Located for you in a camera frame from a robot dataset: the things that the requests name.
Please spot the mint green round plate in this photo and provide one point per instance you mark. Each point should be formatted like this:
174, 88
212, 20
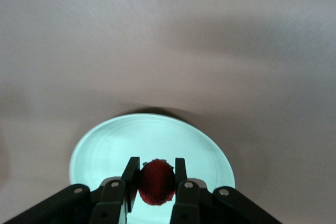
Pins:
152, 137

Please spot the red toy strawberry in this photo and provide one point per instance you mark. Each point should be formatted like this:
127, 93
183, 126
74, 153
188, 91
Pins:
157, 182

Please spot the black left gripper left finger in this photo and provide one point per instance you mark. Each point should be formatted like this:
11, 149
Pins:
110, 203

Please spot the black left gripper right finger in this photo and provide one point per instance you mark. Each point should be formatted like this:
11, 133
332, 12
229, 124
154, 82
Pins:
189, 203

